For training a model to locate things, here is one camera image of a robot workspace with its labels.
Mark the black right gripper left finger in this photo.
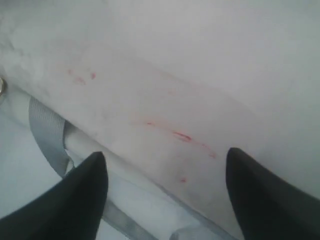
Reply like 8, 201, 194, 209
0, 152, 108, 240

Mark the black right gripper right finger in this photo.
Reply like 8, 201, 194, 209
225, 147, 320, 240

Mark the white zippered duffel bag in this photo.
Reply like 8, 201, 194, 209
0, 0, 320, 238

